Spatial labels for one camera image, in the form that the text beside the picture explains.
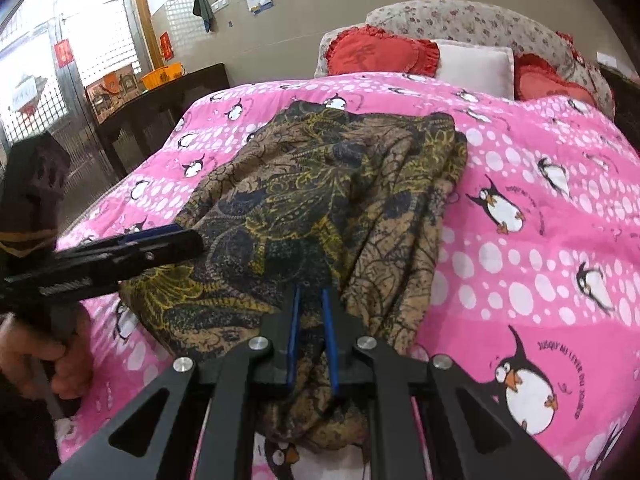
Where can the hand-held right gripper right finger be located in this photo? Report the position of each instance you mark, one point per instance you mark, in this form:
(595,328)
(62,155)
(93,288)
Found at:
(330,345)

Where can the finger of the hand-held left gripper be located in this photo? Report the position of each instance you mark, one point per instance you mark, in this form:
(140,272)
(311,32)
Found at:
(165,252)
(150,232)

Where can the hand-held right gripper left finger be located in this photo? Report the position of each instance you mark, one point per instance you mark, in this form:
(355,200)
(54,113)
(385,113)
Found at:
(295,340)

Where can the brown floral patterned garment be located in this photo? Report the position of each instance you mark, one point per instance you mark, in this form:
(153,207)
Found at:
(325,200)

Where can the person's left hand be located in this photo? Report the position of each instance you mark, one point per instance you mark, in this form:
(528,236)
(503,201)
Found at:
(75,365)

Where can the dark wooden cabinet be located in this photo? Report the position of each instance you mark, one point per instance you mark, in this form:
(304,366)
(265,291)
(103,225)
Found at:
(150,120)

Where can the brown printed box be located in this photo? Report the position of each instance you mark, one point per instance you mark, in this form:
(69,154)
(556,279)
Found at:
(112,95)

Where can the orange plastic basin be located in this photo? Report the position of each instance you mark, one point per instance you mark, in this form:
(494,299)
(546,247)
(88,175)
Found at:
(160,77)

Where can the person's dark clothing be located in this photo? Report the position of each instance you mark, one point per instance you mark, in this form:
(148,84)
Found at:
(25,435)

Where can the red paper door decoration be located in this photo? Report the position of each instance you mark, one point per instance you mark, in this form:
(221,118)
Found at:
(63,53)

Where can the metal lattice door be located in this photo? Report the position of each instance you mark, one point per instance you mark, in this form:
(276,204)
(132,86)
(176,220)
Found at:
(100,35)

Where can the pink penguin print blanket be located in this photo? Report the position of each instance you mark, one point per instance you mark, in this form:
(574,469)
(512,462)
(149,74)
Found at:
(525,260)

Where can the dark hanging cloth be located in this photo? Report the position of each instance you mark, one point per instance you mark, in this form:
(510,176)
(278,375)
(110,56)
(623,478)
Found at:
(202,7)

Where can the red heart pillow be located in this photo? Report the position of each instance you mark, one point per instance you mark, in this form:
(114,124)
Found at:
(545,85)
(375,55)

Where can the white pillow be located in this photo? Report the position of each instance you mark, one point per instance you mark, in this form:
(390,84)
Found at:
(475,65)

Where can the floral padded headboard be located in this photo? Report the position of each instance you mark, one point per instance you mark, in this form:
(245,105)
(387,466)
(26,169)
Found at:
(450,20)

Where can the dark wooden nightstand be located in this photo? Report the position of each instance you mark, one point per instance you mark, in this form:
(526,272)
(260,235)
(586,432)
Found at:
(625,95)

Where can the red paper wall decoration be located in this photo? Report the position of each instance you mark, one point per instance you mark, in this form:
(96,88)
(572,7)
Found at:
(166,46)

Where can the wooden door frame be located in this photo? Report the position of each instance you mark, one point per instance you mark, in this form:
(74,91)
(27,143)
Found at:
(142,20)

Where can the white wall switch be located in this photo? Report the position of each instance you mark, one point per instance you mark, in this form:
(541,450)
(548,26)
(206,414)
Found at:
(219,3)

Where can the white wall socket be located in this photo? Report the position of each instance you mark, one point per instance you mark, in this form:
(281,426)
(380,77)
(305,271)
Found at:
(608,58)

